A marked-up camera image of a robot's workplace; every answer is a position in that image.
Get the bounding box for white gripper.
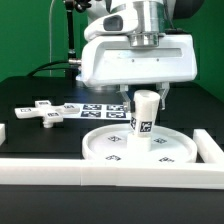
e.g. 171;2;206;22
81;35;194;113

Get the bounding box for white round table top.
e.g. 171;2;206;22
82;124;197;164

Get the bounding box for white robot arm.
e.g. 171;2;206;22
80;0;205;112

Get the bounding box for white marker sheet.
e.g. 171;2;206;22
65;104;131;120

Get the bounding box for white right fence bar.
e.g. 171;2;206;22
193;129;224;165

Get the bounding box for white fence bar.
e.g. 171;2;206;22
0;158;224;189
193;129;224;165

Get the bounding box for white cross table base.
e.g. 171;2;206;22
14;100;80;128

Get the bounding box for white left fence block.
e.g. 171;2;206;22
0;123;6;146

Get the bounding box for white front fence bar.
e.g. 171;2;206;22
0;158;224;189

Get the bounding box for black cables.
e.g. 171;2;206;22
26;59;83;78

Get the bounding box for black camera stand pole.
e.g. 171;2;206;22
63;0;91;66

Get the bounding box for grey cable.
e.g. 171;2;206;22
48;0;58;78

